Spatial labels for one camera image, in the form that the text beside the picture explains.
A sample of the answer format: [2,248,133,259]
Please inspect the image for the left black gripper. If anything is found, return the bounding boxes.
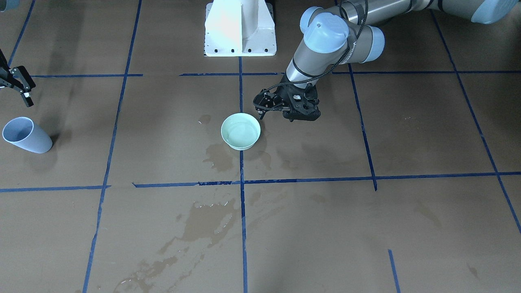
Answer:
[281,84,321,122]

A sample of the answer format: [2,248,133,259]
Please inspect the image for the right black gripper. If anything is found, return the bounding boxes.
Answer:
[0,50,36,107]

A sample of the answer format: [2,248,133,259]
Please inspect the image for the blue plastic cup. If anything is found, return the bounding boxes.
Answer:
[2,117,53,154]

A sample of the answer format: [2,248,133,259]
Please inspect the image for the mint green bowl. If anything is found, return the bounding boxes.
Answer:
[220,113,261,151]

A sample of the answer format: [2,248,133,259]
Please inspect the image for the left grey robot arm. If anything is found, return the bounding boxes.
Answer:
[263,0,516,121]

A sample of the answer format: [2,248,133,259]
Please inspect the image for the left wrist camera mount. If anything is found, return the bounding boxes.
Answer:
[253,92,291,120]

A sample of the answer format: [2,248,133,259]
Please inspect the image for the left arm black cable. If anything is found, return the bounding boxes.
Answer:
[265,0,369,95]

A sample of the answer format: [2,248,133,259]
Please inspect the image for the white camera mast post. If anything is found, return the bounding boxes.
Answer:
[204,0,277,57]

